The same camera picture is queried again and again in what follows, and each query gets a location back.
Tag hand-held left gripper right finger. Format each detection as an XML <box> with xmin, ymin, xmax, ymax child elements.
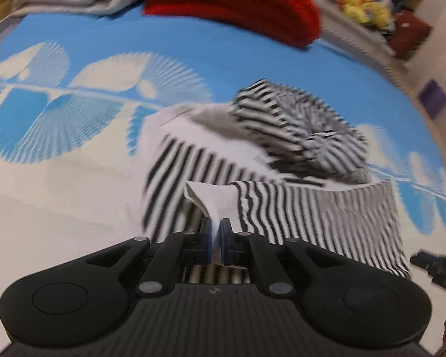
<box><xmin>220</xmin><ymin>217</ymin><xmax>347</xmax><ymax>298</ymax></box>

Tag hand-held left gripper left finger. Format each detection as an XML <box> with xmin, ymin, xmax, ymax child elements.
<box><xmin>84</xmin><ymin>217</ymin><xmax>213</xmax><ymax>296</ymax></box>

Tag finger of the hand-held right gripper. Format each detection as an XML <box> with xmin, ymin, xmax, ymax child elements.
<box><xmin>410</xmin><ymin>252</ymin><xmax>446</xmax><ymax>295</ymax></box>

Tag black white striped small garment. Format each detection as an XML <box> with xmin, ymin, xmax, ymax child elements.
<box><xmin>141</xmin><ymin>79</ymin><xmax>412</xmax><ymax>279</ymax></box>

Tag blue white patterned bed mat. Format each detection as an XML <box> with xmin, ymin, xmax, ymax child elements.
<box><xmin>0</xmin><ymin>12</ymin><xmax>446</xmax><ymax>357</ymax></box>

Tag purple square object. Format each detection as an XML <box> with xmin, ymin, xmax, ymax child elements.
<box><xmin>418</xmin><ymin>80</ymin><xmax>446</xmax><ymax>117</ymax></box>

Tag dark red box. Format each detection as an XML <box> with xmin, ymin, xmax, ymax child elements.
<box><xmin>388</xmin><ymin>11</ymin><xmax>432</xmax><ymax>60</ymax></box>

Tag red knitted cloth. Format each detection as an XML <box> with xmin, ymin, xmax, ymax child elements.
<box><xmin>143</xmin><ymin>0</ymin><xmax>321</xmax><ymax>48</ymax></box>

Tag yellow plush toys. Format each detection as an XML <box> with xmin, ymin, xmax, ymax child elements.
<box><xmin>338</xmin><ymin>0</ymin><xmax>392</xmax><ymax>27</ymax></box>

